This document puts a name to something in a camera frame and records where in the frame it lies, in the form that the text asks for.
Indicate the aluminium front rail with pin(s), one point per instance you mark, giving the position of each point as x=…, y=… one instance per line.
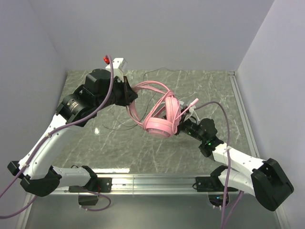
x=121, y=184

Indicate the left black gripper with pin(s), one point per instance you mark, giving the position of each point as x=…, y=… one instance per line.
x=126, y=91

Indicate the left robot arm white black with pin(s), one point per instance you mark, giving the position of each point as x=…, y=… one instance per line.
x=38, y=176

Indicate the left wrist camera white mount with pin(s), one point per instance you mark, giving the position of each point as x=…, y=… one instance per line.
x=119, y=66

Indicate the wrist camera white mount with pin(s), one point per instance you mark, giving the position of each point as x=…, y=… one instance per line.
x=119, y=66
x=191, y=114

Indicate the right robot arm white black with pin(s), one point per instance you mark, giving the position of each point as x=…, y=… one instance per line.
x=263, y=179

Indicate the aluminium right side rail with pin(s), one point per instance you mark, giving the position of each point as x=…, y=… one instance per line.
x=244, y=117

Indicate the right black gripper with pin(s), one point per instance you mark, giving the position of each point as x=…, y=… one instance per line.
x=182, y=124

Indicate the aluminium rail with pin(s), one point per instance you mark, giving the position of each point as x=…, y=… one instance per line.
x=121, y=184
x=244, y=117

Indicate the white headphones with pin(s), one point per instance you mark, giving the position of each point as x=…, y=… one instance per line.
x=183, y=106

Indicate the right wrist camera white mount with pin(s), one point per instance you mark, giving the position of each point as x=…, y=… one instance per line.
x=191, y=114

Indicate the pink headphones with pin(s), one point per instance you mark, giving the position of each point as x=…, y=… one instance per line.
x=163, y=119

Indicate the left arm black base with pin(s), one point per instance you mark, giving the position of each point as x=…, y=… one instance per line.
x=89, y=195

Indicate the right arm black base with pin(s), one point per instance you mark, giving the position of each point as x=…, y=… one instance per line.
x=213, y=187

